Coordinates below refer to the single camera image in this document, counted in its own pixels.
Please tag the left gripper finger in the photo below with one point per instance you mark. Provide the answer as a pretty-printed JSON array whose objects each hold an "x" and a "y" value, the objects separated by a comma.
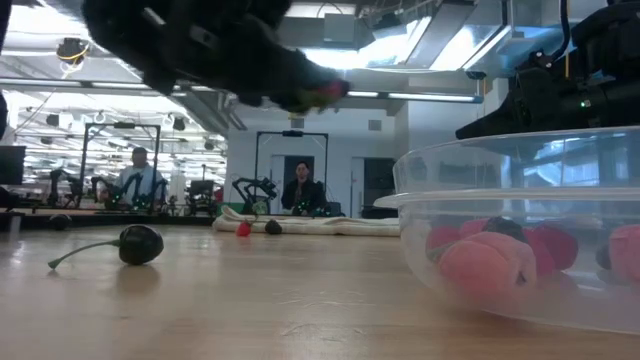
[
  {"x": 295, "y": 65},
  {"x": 280, "y": 97}
]

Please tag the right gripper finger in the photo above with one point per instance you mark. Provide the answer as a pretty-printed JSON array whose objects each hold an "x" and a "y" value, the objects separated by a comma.
[{"x": 495, "y": 122}]

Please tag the large red strawberry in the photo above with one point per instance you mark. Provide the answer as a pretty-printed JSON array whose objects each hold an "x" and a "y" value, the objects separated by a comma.
[{"x": 330, "y": 92}]

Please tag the clear plastic container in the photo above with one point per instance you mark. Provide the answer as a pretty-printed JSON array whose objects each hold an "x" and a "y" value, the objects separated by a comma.
[{"x": 450, "y": 170}]

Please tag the pink round fruit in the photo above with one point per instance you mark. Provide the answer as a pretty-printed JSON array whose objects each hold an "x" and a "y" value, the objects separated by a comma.
[{"x": 472, "y": 228}]

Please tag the small red strawberry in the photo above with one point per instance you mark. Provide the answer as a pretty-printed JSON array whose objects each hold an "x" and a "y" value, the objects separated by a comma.
[{"x": 243, "y": 229}]

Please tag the orange pink peach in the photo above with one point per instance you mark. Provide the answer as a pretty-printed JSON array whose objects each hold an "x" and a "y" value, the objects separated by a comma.
[{"x": 626, "y": 252}]

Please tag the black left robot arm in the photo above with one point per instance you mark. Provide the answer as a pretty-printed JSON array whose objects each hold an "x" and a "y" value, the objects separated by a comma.
[{"x": 3, "y": 25}]

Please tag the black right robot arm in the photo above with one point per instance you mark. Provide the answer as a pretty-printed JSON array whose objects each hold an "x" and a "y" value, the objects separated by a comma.
[{"x": 620, "y": 45}]

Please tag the grey ceiling air unit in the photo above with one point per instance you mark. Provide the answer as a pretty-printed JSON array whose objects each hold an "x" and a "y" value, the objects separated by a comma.
[{"x": 339, "y": 27}]

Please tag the dark door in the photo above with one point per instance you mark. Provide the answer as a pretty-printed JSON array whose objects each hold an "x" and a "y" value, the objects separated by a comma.
[{"x": 290, "y": 165}]

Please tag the ceiling light tube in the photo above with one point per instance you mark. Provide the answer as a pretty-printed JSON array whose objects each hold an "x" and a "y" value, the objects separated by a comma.
[
  {"x": 430, "y": 97},
  {"x": 362, "y": 94}
]

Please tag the ceiling spotlight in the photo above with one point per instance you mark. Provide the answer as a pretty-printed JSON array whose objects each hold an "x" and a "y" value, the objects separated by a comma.
[{"x": 179, "y": 124}]

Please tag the person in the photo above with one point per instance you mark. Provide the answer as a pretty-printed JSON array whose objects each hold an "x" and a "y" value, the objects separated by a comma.
[
  {"x": 302, "y": 192},
  {"x": 140, "y": 175}
]

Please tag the green white round object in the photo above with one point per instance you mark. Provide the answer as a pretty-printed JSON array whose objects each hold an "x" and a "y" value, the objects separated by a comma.
[{"x": 260, "y": 207}]

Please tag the green box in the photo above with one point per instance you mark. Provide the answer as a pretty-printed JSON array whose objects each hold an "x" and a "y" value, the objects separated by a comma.
[{"x": 227, "y": 208}]

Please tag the black cart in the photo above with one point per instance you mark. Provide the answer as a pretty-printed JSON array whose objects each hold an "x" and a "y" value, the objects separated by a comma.
[{"x": 202, "y": 195}]

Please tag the folded white plaid cloth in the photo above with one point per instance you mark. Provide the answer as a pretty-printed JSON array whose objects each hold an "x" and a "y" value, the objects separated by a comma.
[{"x": 320, "y": 227}]

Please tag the large dark blackberry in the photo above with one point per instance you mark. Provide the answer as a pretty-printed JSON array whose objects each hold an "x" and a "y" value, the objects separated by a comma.
[{"x": 603, "y": 257}]

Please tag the black monitor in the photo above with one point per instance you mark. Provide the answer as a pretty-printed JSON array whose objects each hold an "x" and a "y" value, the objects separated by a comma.
[{"x": 12, "y": 165}]

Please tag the black round knob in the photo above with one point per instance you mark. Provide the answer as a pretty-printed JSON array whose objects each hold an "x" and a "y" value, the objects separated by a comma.
[{"x": 60, "y": 222}]

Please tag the square wall vent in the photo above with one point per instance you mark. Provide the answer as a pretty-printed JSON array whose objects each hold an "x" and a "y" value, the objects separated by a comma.
[
  {"x": 297, "y": 123},
  {"x": 375, "y": 125}
]

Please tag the black camera frame stand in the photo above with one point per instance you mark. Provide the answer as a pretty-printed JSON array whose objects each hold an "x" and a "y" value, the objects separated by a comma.
[
  {"x": 292, "y": 133},
  {"x": 122, "y": 125}
]

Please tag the black table frame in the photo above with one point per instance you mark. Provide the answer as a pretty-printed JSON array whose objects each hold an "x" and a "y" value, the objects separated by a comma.
[{"x": 125, "y": 220}]

